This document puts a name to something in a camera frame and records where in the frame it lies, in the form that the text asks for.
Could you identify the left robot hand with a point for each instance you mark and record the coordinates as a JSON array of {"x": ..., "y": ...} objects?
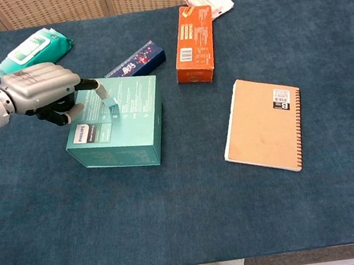
[{"x": 40, "y": 85}]

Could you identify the small light blue block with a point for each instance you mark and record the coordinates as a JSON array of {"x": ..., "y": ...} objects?
[{"x": 113, "y": 108}]

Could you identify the dark blue long box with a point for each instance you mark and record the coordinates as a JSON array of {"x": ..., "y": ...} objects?
[{"x": 141, "y": 60}]

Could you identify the teal Philips box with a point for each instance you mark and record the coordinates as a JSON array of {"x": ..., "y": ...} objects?
[{"x": 137, "y": 131}]

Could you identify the orange rectangular carton box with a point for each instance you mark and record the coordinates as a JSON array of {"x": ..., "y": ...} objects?
[{"x": 195, "y": 45}]

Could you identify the green wet wipes pack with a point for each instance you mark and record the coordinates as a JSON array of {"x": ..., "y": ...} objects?
[{"x": 35, "y": 48}]

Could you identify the dark blue table cloth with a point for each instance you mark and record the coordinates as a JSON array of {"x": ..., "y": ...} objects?
[{"x": 187, "y": 209}]

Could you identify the brown spiral notebook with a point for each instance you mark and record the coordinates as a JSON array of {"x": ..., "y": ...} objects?
[{"x": 261, "y": 128}]

